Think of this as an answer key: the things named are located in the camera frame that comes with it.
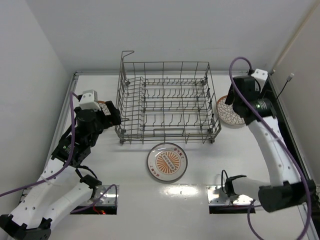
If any floral plate with orange rim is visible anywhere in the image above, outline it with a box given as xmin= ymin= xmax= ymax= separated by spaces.
xmin=97 ymin=100 xmax=111 ymax=116

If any white plate with orange sunburst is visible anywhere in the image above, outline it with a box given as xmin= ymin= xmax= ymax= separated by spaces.
xmin=146 ymin=142 xmax=188 ymax=184

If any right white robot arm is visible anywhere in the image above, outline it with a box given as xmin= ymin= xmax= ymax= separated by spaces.
xmin=224 ymin=76 xmax=316 ymax=213

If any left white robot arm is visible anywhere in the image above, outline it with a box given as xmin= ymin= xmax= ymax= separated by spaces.
xmin=0 ymin=101 xmax=122 ymax=240

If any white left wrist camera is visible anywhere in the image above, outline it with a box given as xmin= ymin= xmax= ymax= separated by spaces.
xmin=79 ymin=89 xmax=101 ymax=111

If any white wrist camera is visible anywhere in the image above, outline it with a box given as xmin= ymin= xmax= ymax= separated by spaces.
xmin=79 ymin=89 xmax=101 ymax=111
xmin=250 ymin=68 xmax=268 ymax=88

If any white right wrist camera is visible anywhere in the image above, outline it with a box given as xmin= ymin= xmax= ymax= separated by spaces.
xmin=250 ymin=68 xmax=268 ymax=88

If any black hanging wall cable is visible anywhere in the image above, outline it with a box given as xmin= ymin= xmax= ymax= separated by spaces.
xmin=264 ymin=72 xmax=295 ymax=121

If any grey wire dish rack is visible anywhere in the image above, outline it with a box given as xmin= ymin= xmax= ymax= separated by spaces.
xmin=115 ymin=50 xmax=222 ymax=144

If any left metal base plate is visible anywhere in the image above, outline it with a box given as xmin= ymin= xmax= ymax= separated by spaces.
xmin=21 ymin=184 xmax=120 ymax=208

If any metal base plate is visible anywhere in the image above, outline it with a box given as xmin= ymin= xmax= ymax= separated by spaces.
xmin=21 ymin=184 xmax=120 ymax=208
xmin=206 ymin=185 xmax=253 ymax=207

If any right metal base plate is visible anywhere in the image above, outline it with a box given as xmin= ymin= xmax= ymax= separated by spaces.
xmin=206 ymin=185 xmax=253 ymax=207

